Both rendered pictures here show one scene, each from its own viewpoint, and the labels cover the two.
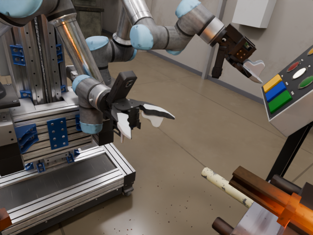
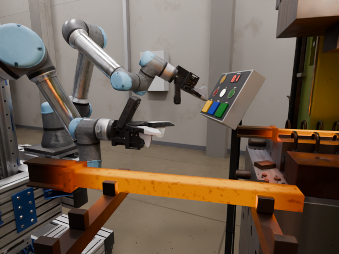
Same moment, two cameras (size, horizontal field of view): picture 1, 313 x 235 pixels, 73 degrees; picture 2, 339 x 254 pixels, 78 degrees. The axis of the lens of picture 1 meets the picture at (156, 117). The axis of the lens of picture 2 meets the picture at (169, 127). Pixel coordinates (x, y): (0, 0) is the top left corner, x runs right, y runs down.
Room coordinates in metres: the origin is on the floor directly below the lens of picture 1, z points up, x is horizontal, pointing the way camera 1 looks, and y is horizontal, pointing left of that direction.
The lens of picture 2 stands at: (-0.15, 0.28, 1.13)
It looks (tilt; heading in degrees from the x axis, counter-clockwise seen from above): 11 degrees down; 334
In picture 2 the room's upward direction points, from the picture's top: straight up
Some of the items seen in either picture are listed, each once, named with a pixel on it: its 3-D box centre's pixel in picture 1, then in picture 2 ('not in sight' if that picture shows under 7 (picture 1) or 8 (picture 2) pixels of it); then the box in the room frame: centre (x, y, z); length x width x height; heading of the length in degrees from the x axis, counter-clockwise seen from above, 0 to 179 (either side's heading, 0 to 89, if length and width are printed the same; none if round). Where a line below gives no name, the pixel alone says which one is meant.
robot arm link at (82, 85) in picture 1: (90, 90); (87, 129); (0.63, 0.23, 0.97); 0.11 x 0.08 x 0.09; 49
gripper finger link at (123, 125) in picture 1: (123, 132); (148, 137); (0.42, 0.07, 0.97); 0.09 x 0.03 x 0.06; 13
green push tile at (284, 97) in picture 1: (280, 102); (222, 110); (0.67, -0.40, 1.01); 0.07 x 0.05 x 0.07; 164
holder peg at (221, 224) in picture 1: (223, 228); (242, 174); (0.28, -0.17, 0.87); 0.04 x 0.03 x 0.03; 49
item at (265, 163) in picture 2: not in sight; (265, 165); (0.21, -0.18, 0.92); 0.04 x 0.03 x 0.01; 81
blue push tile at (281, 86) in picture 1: (275, 92); (214, 108); (0.77, -0.43, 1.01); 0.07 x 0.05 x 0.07; 164
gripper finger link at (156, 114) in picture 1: (157, 118); (160, 130); (0.51, 0.00, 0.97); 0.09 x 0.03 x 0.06; 85
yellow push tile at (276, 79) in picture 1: (272, 84); (208, 106); (0.86, -0.46, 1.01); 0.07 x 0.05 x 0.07; 164
